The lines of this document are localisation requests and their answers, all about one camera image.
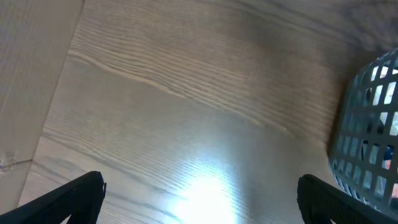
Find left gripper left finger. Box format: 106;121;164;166
1;171;106;224

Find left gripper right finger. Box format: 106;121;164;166
297;174;397;224

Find grey plastic basket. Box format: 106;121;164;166
329;49;397;219

